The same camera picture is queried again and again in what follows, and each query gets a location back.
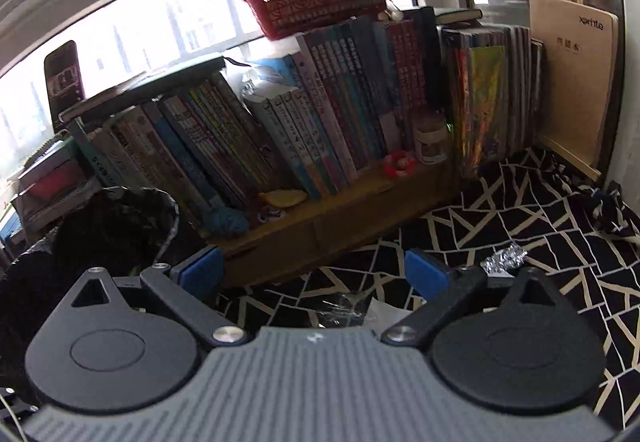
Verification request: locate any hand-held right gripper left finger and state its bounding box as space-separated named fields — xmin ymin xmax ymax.
xmin=69 ymin=244 xmax=251 ymax=349

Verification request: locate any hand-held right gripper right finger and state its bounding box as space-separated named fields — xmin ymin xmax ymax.
xmin=380 ymin=248 xmax=572 ymax=348

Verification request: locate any bin with black liner bag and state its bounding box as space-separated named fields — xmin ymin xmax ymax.
xmin=0 ymin=187 xmax=223 ymax=403

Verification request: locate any white paper sheet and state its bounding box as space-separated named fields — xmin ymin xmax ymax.
xmin=365 ymin=299 xmax=426 ymax=329

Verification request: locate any blue yarn ball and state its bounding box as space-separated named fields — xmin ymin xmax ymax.
xmin=202 ymin=206 xmax=250 ymax=238

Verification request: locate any crumpled silver foil ball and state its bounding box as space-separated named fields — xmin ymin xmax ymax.
xmin=480 ymin=243 xmax=528 ymax=275

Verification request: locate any crumpled clear plastic wrap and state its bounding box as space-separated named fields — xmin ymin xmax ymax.
xmin=315 ymin=292 xmax=371 ymax=328

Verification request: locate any wooden desktop drawer shelf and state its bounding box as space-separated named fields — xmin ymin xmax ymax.
xmin=210 ymin=157 xmax=461 ymax=288

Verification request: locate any yellow banana toy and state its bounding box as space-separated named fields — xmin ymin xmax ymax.
xmin=258 ymin=189 xmax=308 ymax=209

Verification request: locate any black white patterned cloth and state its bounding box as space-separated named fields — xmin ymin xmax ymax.
xmin=215 ymin=147 xmax=640 ymax=428

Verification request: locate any clear plastic jar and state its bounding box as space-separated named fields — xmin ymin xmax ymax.
xmin=412 ymin=109 xmax=449 ymax=165

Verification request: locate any row of thin colourful comics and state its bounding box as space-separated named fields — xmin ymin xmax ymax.
xmin=440 ymin=24 xmax=546 ymax=178

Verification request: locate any wooden easel stand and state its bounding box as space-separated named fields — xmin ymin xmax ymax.
xmin=542 ymin=0 xmax=603 ymax=183

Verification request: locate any row of upright books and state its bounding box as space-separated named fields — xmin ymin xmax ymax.
xmin=67 ymin=7 xmax=441 ymax=233

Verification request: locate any black hardcover book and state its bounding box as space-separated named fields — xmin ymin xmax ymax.
xmin=59 ymin=54 xmax=226 ymax=123

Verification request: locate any white blue plastic packet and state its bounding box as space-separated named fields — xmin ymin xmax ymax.
xmin=242 ymin=57 xmax=301 ymax=103

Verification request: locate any brown sketchbook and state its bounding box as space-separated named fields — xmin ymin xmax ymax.
xmin=529 ymin=0 xmax=620 ymax=168

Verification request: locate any black smartphone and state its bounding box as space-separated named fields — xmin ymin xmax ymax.
xmin=44 ymin=40 xmax=86 ymax=123

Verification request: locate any window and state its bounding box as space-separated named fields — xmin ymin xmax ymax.
xmin=0 ymin=0 xmax=621 ymax=183

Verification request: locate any dark thin book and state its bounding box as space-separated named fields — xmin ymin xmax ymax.
xmin=432 ymin=8 xmax=483 ymax=23

